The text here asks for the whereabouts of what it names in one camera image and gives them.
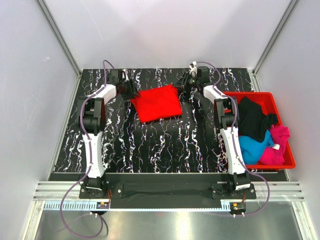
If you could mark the blue t shirt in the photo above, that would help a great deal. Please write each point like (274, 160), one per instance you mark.
(252, 150)

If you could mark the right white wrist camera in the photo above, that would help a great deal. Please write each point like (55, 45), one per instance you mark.
(193, 70)

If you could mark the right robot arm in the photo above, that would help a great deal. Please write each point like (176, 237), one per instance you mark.
(226, 116)

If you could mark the pink t shirt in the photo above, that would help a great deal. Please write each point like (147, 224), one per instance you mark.
(274, 154)

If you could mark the left yellow connector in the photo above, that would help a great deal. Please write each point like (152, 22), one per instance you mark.
(104, 205)

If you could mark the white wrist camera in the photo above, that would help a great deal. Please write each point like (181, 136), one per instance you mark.
(193, 70)
(125, 72)

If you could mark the right aluminium frame post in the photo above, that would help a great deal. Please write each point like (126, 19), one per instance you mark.
(276, 34)

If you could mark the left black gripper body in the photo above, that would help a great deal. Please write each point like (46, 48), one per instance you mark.
(126, 88)

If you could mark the yellow connector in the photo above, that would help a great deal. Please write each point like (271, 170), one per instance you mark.
(104, 205)
(237, 206)

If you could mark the black t shirt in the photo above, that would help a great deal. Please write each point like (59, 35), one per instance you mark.
(253, 122)

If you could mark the aluminium frame post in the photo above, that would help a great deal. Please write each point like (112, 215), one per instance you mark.
(276, 34)
(44, 8)

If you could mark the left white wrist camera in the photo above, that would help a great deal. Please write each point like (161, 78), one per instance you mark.
(125, 72)

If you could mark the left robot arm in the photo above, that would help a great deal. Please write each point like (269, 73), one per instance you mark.
(91, 117)

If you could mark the left aluminium frame post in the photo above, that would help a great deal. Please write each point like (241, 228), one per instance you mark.
(44, 8)

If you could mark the right yellow connector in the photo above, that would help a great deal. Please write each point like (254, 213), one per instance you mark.
(237, 206)

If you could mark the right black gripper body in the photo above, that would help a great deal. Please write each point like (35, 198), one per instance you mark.
(193, 82)

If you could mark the aluminium rail with cable duct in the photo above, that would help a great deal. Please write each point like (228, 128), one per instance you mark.
(56, 195)

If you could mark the red t shirt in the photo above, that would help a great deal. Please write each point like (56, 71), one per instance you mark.
(157, 103)

